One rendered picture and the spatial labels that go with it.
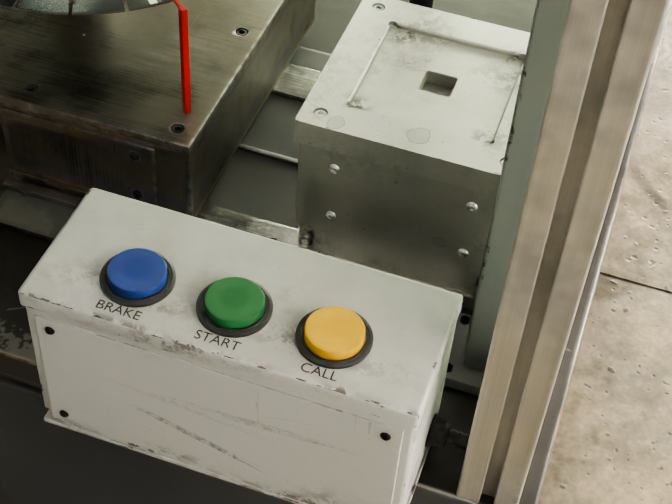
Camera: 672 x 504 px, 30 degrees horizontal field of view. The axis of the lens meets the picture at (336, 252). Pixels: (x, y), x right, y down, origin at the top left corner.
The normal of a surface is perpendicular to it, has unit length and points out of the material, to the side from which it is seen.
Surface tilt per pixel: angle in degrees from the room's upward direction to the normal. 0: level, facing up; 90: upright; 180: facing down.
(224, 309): 0
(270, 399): 90
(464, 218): 90
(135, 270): 0
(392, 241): 90
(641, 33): 90
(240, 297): 0
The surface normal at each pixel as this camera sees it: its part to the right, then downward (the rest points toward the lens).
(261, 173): 0.06, -0.69
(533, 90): -0.32, 0.68
